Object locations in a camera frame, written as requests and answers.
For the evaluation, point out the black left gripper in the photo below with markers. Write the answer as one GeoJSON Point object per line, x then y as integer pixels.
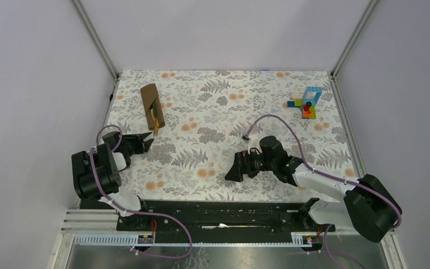
{"type": "Point", "coordinates": [141, 145]}

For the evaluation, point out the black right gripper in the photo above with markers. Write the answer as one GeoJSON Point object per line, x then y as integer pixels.
{"type": "Point", "coordinates": [242, 165]}

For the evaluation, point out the brown cloth napkin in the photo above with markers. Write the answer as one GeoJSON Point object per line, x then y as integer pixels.
{"type": "Point", "coordinates": [149, 95]}

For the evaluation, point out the yellow plastic fork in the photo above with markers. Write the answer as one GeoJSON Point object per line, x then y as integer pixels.
{"type": "Point", "coordinates": [156, 128]}

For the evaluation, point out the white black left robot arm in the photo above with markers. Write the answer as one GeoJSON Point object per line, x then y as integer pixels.
{"type": "Point", "coordinates": [96, 174]}

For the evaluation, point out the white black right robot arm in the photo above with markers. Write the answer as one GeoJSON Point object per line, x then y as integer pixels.
{"type": "Point", "coordinates": [363, 204]}

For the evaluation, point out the floral patterned table mat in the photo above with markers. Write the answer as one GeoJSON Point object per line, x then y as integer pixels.
{"type": "Point", "coordinates": [206, 114]}

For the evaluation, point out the colourful toy block structure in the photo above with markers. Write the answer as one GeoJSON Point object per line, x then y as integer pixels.
{"type": "Point", "coordinates": [305, 99]}

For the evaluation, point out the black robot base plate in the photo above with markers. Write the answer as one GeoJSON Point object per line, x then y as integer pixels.
{"type": "Point", "coordinates": [222, 222]}

